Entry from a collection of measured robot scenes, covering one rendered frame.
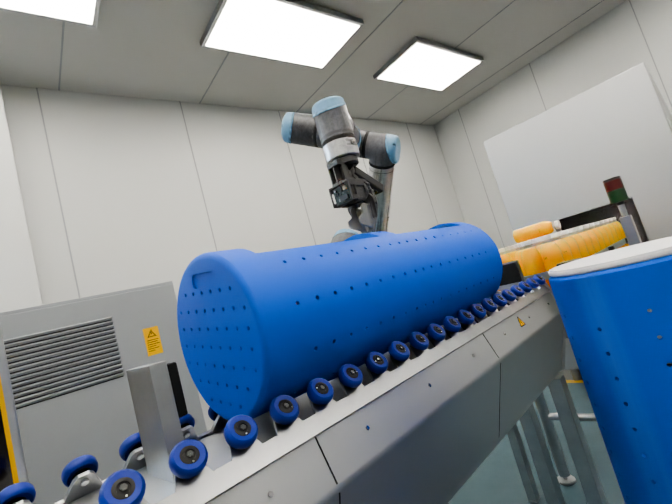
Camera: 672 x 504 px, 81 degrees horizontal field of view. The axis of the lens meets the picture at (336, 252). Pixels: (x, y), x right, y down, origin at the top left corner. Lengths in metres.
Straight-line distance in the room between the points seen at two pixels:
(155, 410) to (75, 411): 1.69
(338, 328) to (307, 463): 0.20
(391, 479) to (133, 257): 3.21
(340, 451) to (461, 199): 6.18
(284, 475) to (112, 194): 3.44
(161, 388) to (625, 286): 0.72
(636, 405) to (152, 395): 0.75
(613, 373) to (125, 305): 2.09
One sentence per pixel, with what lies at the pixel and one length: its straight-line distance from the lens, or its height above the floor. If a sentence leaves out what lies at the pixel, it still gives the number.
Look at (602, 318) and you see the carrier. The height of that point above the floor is 0.95.
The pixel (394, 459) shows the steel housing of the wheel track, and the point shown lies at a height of 0.81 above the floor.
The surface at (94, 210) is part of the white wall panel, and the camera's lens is 3.80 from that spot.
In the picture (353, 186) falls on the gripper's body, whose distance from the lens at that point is 0.98.
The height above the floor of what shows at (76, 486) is 0.95.
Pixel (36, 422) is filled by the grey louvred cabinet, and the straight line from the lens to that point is 2.29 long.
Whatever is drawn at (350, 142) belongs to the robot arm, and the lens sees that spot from 1.03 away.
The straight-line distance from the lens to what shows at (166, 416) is 0.61.
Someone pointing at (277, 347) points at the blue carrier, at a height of 1.06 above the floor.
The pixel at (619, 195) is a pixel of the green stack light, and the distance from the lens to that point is 1.91.
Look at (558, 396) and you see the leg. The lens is 1.64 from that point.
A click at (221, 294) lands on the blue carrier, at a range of 0.65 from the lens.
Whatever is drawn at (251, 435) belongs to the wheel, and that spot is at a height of 0.96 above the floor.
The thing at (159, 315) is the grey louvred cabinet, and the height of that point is 1.27.
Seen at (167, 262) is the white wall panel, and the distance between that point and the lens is 3.77.
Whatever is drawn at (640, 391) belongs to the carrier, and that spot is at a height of 0.82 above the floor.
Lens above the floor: 1.10
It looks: 6 degrees up
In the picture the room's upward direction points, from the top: 16 degrees counter-clockwise
